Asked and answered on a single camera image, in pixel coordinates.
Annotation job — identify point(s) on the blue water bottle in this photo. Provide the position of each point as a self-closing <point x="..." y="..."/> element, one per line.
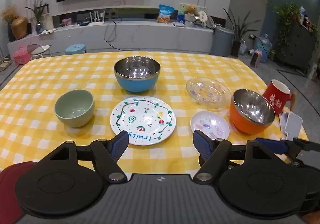
<point x="263" y="47"/>

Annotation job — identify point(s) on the blue steel-lined bowl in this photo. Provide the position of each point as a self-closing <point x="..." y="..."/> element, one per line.
<point x="137" y="81"/>

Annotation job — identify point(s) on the white router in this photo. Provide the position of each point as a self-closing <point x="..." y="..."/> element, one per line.
<point x="96" y="23"/>

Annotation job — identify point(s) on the tall potted plant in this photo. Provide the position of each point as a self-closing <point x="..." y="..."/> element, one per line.
<point x="236" y="47"/>

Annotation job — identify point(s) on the white round hand fan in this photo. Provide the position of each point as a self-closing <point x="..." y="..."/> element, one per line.
<point x="203" y="16"/>

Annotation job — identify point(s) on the grey trash can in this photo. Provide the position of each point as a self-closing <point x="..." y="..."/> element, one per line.
<point x="222" y="41"/>

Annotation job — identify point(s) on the small woven bag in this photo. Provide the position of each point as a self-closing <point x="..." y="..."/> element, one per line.
<point x="242" y="47"/>

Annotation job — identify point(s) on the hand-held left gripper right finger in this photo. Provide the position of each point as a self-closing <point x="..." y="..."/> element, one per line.
<point x="201" y="144"/>

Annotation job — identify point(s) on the green plant in blue vase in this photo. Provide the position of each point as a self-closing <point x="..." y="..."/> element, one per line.
<point x="38" y="13"/>

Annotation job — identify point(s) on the gold vase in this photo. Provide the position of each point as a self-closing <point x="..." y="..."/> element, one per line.
<point x="19" y="27"/>

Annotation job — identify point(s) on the dark red cloth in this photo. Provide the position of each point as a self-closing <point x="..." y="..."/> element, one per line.
<point x="10" y="179"/>

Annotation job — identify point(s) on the green picture box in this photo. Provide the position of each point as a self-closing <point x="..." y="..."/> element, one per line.
<point x="202" y="8"/>

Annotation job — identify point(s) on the yellow checked tablecloth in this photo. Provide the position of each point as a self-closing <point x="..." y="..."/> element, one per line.
<point x="37" y="104"/>

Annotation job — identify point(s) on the brown teddy bear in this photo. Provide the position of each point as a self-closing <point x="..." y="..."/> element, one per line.
<point x="191" y="9"/>

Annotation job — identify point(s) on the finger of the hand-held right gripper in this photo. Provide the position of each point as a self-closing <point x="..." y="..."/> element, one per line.
<point x="271" y="145"/>
<point x="306" y="144"/>

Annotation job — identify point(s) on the white papers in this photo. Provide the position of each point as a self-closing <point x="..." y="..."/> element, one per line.
<point x="48" y="31"/>

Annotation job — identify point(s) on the orange steel-lined bowl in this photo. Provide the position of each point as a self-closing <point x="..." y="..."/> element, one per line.
<point x="241" y="124"/>

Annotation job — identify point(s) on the pink photo card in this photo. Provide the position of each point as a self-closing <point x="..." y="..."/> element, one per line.
<point x="66" y="21"/>

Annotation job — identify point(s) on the green ceramic bowl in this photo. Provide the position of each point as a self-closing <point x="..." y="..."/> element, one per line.
<point x="75" y="114"/>

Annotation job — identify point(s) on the round white side table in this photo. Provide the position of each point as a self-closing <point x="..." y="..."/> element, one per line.
<point x="41" y="49"/>

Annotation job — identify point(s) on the blue snack bag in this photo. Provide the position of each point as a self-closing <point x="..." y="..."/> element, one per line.
<point x="165" y="13"/>

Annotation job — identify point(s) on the dried flower bunch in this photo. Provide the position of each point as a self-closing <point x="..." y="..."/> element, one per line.
<point x="8" y="12"/>

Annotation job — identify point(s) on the white fruit-pattern plate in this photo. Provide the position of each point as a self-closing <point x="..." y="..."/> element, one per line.
<point x="145" y="116"/>

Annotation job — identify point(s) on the ivy plant on cabinet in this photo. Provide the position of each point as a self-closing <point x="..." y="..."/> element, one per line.
<point x="285" y="18"/>

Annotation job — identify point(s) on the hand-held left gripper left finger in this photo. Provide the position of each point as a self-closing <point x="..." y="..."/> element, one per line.
<point x="121" y="142"/>

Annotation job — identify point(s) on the small space heater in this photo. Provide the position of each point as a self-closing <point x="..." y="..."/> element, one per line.
<point x="255" y="58"/>

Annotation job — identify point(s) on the white printed bag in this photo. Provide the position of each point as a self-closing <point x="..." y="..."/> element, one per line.
<point x="48" y="21"/>

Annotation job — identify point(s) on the white small bucket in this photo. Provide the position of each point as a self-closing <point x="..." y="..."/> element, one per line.
<point x="190" y="20"/>

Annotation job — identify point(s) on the white flat paddle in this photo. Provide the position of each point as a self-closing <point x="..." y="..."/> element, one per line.
<point x="294" y="124"/>

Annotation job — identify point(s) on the white marble television console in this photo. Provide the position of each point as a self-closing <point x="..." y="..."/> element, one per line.
<point x="150" y="36"/>

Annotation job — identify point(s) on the black set-top box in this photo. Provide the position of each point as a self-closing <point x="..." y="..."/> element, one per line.
<point x="84" y="23"/>

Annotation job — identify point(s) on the dark grey cabinet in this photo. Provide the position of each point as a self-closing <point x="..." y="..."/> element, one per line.
<point x="300" y="46"/>

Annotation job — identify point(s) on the clear glass plate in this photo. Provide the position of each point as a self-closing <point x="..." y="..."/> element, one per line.
<point x="207" y="92"/>

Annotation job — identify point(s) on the blue packet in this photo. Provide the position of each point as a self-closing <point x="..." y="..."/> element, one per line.
<point x="180" y="17"/>

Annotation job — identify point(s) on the small white printed plate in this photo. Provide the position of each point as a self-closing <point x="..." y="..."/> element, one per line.
<point x="210" y="124"/>

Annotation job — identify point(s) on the light blue stool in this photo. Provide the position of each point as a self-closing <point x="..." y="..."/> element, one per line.
<point x="75" y="48"/>

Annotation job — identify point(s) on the slippers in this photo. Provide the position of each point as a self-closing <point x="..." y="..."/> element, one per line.
<point x="5" y="65"/>

